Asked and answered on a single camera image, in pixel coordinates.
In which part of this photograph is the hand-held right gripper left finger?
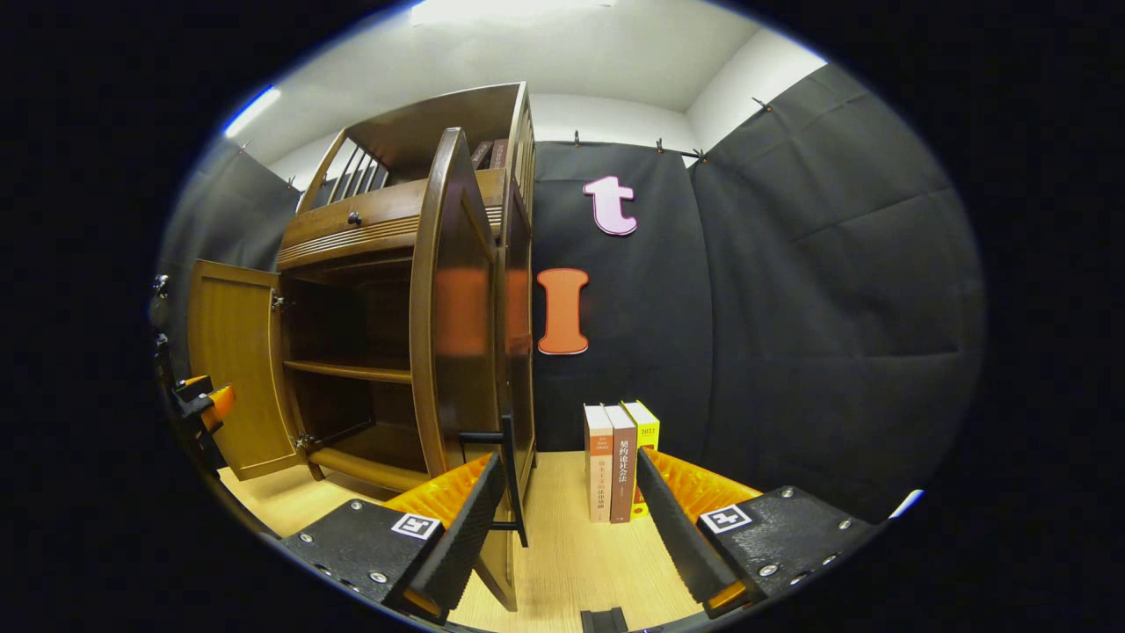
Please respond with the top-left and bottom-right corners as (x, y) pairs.
(275, 453), (507, 627)

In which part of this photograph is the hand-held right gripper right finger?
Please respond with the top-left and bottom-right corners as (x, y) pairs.
(636, 447), (884, 621)

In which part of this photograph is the wooden shoe cabinet door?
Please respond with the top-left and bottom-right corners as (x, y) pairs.
(186, 259), (308, 482)
(410, 127), (519, 612)

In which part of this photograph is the black cabinet door handle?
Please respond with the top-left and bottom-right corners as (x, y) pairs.
(459, 415), (530, 548)

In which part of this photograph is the wooden double-door shoe cabinet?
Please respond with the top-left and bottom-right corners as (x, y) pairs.
(186, 82), (539, 612)

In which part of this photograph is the wooden cabinet inner shelf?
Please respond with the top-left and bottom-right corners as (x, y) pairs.
(283, 359), (414, 385)

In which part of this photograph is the wooden cabinet drawer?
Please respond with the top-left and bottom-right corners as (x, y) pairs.
(277, 167), (506, 271)

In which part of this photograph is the beige book with orange label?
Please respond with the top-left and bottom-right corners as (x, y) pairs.
(584, 404), (615, 524)

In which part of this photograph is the yellow book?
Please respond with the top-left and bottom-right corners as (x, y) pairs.
(621, 400), (661, 518)

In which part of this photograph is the black backdrop cloth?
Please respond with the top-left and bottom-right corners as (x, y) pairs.
(158, 63), (987, 524)

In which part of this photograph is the ceiling light strip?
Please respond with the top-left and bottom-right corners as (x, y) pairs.
(222, 85), (282, 139)

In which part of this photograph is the ceiling light panel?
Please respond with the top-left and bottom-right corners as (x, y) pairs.
(410, 0), (616, 25)

